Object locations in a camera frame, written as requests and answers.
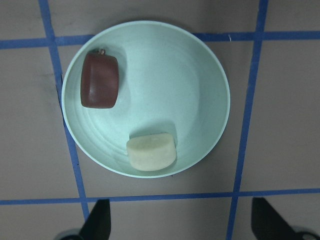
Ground light green round plate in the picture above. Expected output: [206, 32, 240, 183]
[61, 20, 231, 179]

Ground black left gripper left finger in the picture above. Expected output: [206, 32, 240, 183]
[79, 199, 111, 240]

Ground brown bun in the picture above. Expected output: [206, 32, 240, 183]
[80, 48, 120, 109]

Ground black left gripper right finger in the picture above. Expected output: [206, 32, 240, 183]
[251, 197, 302, 240]

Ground white bun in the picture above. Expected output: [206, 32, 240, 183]
[126, 133, 177, 172]

